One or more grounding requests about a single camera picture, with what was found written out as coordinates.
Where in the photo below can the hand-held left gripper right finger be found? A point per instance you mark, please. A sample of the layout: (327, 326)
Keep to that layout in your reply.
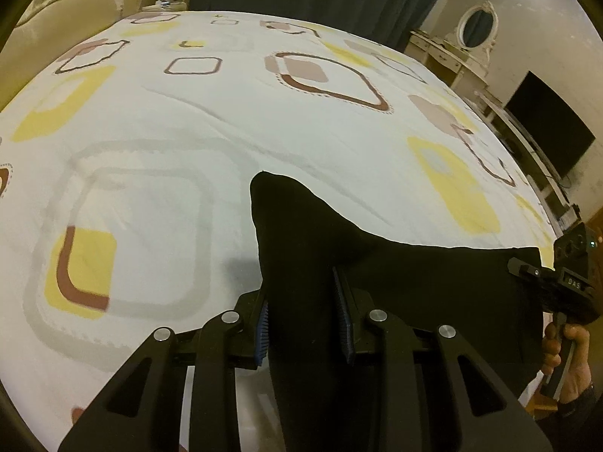
(346, 325)

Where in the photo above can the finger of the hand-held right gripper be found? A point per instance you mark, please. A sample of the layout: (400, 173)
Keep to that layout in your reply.
(525, 269)

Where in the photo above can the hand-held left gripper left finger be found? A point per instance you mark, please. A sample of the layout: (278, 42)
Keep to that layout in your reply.
(263, 334)

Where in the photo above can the black pants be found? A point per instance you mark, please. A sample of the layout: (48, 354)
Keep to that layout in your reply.
(424, 292)

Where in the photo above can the person's right forearm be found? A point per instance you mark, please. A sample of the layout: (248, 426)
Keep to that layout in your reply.
(582, 402)

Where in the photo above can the person's right hand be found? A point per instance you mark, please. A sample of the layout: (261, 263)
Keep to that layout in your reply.
(577, 372)

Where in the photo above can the white television stand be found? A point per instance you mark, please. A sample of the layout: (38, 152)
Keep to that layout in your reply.
(530, 155)

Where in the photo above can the black television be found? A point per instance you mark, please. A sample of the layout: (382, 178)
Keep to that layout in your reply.
(551, 125)

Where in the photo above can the white printed bedspread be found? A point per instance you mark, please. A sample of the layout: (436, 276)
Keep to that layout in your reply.
(188, 127)

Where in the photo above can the white dressing table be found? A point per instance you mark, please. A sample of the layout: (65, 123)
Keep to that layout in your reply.
(443, 59)

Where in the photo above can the white oval mirror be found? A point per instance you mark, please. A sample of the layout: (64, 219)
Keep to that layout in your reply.
(478, 28)

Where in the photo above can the cream tufted headboard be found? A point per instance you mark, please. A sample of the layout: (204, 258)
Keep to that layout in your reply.
(56, 14)

